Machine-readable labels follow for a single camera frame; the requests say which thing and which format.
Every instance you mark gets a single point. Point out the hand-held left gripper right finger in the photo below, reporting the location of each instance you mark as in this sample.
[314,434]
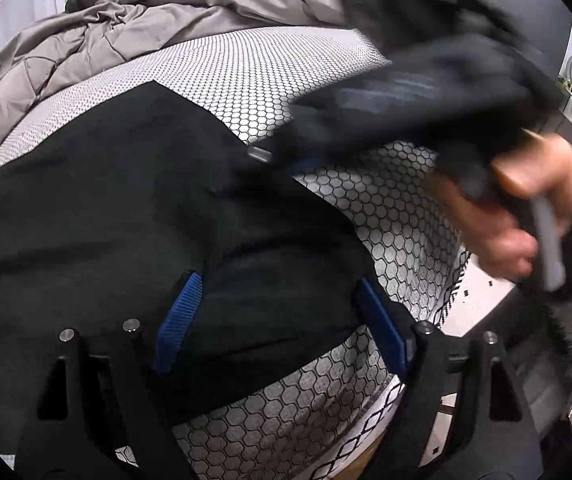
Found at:
[381,325]

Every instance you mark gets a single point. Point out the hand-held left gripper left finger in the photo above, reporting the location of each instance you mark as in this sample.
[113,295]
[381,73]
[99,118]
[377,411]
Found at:
[181,317]

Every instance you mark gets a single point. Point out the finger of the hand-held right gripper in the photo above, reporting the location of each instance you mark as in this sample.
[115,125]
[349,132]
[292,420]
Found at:
[286,159]

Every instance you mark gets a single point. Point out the black pants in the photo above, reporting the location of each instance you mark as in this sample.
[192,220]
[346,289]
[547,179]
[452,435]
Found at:
[116,210]

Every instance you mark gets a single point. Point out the person's right hand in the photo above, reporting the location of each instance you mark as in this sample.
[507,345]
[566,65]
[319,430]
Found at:
[501,242]

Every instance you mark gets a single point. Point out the white hexagon-patterned mattress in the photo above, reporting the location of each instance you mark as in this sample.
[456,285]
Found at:
[291,75]

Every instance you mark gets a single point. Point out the grey quilted duvet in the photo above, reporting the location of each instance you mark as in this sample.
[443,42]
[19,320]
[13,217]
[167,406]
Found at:
[66,60]

